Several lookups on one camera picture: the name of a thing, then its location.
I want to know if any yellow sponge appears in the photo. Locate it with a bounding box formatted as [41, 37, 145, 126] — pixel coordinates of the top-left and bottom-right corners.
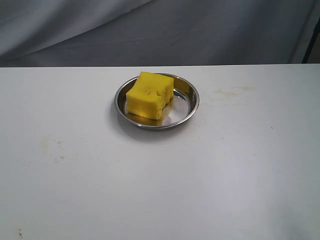
[126, 71, 174, 120]

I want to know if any round stainless steel dish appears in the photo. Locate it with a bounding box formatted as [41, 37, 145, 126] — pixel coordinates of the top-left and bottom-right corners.
[114, 73, 200, 131]

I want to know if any grey backdrop cloth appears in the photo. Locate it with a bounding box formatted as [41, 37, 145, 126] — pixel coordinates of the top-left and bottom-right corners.
[0, 0, 320, 67]

